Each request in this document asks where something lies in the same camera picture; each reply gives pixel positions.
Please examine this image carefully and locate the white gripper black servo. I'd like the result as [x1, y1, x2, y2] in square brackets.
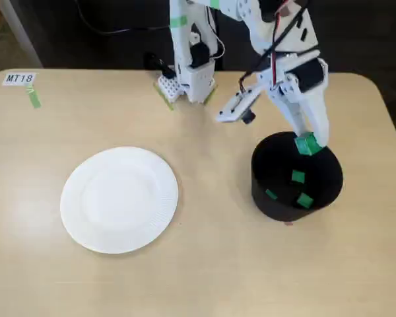
[255, 48, 331, 147]

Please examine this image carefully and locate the black round pot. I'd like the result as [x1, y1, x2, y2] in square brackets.
[250, 131, 344, 223]

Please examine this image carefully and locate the green base tape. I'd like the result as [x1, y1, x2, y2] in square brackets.
[152, 82, 176, 112]

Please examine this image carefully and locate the white paper plate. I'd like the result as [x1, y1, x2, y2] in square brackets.
[59, 146, 180, 255]

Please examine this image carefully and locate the green tape strip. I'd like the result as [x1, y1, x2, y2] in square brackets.
[24, 83, 42, 110]

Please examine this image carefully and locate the white MT18 label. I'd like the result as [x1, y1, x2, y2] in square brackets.
[2, 72, 36, 87]

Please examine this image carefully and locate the white metal pole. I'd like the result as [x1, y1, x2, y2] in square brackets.
[0, 0, 44, 69]

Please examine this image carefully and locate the white wrist camera black lens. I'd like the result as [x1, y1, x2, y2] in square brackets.
[215, 87, 264, 126]

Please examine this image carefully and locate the red black wire bundle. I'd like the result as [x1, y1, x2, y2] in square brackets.
[238, 0, 314, 94]

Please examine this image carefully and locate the black background cable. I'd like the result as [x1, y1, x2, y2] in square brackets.
[75, 0, 173, 35]

